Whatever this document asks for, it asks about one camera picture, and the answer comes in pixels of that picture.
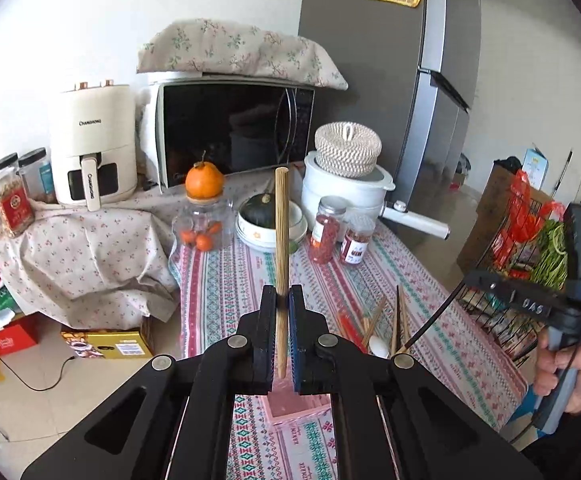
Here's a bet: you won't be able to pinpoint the wooden chopstick on table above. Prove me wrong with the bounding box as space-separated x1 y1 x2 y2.
390 285 411 356

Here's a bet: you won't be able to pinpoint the grey refrigerator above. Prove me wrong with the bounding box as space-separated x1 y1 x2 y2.
299 0 481 218

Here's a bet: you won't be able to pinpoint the woven rope basket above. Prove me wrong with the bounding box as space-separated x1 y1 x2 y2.
314 122 383 178

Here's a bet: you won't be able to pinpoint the pink plastic utensil basket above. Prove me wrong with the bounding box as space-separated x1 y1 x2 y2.
260 377 330 426

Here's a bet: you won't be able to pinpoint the white ceramic bowl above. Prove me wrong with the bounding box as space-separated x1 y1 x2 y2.
235 202 307 254

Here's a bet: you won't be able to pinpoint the large orange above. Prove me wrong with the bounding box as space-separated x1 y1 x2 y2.
184 154 224 200

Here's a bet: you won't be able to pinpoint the patterned tablecloth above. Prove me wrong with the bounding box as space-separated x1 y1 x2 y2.
181 226 528 479

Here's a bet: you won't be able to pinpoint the red snack bags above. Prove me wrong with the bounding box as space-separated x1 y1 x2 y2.
491 170 566 282

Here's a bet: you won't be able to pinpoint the floral cloth cover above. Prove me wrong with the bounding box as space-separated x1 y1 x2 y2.
0 169 252 331

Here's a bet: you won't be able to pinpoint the red chopsticks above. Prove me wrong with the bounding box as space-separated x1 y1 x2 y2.
337 310 368 354

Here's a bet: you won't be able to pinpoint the labelled dried fruit jar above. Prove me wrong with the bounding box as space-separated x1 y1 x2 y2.
340 212 375 266

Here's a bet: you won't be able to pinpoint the red box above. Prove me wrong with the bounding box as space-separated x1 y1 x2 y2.
0 315 39 358

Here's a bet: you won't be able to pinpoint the white spoon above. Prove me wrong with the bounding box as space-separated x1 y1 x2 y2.
368 335 390 359

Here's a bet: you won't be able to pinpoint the black lid jar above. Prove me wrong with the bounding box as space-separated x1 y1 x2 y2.
18 148 56 204

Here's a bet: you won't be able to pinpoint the clear glass jar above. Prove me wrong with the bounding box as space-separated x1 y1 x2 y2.
172 195 234 252

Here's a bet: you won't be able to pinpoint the green vegetables bundle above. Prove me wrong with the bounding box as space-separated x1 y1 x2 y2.
530 220 568 290

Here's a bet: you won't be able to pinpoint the person's right hand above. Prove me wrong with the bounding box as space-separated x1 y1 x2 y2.
532 329 581 415

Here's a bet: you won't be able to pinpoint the wire rack basket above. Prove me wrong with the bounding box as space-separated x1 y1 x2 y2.
457 188 571 369

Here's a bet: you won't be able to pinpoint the red label snack jar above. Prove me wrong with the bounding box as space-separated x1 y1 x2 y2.
0 167 34 237

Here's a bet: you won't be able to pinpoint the cream air fryer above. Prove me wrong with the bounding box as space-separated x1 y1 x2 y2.
48 80 138 211

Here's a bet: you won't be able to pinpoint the light wooden chopstick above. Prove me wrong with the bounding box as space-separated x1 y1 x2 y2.
274 167 289 379

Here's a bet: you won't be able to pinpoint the white pot with handle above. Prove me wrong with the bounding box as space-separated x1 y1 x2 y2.
301 151 451 240

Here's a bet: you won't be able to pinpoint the yellow cardboard box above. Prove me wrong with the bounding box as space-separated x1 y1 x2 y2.
60 318 154 360

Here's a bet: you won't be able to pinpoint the dark green squash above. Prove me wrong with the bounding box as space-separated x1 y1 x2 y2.
240 193 275 229

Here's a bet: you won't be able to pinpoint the floral cloth on microwave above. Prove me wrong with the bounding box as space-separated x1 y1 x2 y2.
136 18 349 91

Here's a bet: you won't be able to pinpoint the goji berry jar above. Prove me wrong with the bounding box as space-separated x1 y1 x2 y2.
309 196 348 264

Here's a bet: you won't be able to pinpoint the black microwave oven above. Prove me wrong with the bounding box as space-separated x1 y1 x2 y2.
145 76 315 188

